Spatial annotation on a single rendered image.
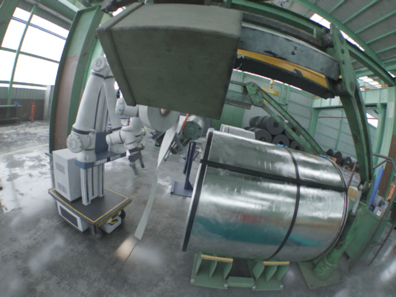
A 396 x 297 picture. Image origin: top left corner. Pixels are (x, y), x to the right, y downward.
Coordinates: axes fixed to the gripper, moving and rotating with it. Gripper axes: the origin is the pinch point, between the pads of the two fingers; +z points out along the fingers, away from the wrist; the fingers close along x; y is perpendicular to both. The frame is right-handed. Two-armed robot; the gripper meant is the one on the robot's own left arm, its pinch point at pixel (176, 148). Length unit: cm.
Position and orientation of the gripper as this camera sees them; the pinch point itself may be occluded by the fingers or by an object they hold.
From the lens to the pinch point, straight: 106.9
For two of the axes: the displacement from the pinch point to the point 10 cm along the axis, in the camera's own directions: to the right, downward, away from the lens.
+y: 2.4, -5.4, 8.0
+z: 5.9, 7.4, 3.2
